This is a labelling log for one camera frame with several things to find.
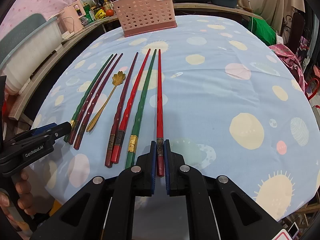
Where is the dark maroon chopstick group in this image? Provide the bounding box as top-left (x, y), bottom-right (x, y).
top-left (105, 52), bottom-right (138, 168)

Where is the pink floral cloth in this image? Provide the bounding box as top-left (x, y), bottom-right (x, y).
top-left (269, 44), bottom-right (305, 93)

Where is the pink perforated utensil basket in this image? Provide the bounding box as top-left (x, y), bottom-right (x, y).
top-left (113, 0), bottom-right (177, 37)

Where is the green plastic bag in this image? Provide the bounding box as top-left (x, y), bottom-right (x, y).
top-left (247, 17), bottom-right (277, 46)

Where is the wooden counter shelf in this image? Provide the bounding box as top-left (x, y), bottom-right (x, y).
top-left (8, 3), bottom-right (262, 121)

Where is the gold flower spoon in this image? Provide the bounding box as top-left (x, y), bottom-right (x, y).
top-left (86, 71), bottom-right (126, 132)

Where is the pink electric kettle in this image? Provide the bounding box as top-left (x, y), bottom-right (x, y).
top-left (59, 0), bottom-right (86, 33)

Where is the red chopstick group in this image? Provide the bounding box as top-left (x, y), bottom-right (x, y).
top-left (111, 49), bottom-right (151, 164)

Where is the white dish drainer bin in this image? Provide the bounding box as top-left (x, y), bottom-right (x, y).
top-left (1, 14), bottom-right (62, 95)

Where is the green bottle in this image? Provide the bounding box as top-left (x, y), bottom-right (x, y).
top-left (84, 4), bottom-right (95, 23)

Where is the green chopstick group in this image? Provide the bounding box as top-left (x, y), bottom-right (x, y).
top-left (125, 49), bottom-right (157, 168)
top-left (63, 54), bottom-right (115, 143)

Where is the yellow oil bottle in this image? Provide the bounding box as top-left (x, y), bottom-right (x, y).
top-left (103, 0), bottom-right (113, 11)

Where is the red tomato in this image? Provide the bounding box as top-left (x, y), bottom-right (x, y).
top-left (105, 9), bottom-right (114, 17)

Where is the yellow snack packet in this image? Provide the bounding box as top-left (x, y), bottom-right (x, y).
top-left (95, 9), bottom-right (106, 20)

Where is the person's left hand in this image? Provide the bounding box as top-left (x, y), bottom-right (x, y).
top-left (1, 170), bottom-right (36, 222)

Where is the light blue patterned tablecloth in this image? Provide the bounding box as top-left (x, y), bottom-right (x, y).
top-left (33, 15), bottom-right (319, 219)

